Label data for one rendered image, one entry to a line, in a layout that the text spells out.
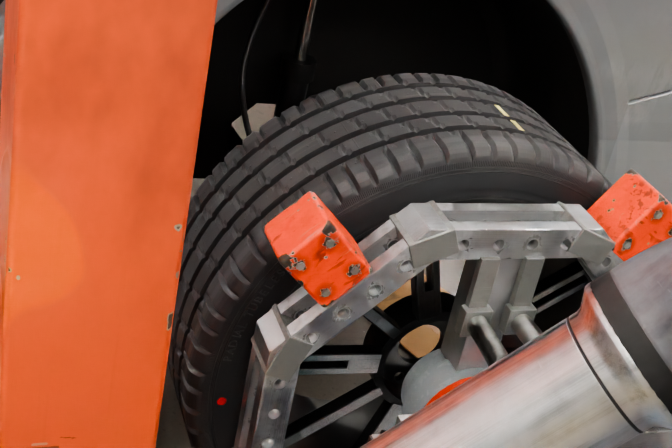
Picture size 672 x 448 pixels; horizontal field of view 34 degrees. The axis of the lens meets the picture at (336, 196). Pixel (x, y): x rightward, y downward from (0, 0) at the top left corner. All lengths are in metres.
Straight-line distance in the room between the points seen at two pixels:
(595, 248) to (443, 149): 0.21
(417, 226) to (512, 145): 0.18
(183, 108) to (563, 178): 0.55
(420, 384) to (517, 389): 0.73
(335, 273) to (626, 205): 0.38
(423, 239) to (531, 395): 0.59
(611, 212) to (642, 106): 0.53
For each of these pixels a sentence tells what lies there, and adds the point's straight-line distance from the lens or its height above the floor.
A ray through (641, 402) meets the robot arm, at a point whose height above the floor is 1.35.
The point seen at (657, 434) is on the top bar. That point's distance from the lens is 1.25.
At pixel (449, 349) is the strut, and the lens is 1.35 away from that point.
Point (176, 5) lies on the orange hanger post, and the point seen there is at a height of 1.38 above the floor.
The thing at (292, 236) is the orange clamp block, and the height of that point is 1.10.
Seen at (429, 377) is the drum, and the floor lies 0.90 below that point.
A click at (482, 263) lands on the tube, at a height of 1.08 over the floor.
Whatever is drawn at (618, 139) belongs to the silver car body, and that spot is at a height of 1.02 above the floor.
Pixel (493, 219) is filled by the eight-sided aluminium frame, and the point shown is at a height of 1.11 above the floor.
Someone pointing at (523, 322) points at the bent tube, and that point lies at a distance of 1.28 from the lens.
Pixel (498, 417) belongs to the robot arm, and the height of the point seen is 1.31.
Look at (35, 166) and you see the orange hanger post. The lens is 0.96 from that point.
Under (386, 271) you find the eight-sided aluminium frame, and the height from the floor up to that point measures 1.07.
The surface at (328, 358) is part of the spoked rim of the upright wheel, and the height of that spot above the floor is 0.87.
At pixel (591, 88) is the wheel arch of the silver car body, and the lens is 1.79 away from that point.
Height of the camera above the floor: 1.68
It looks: 27 degrees down
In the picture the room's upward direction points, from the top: 12 degrees clockwise
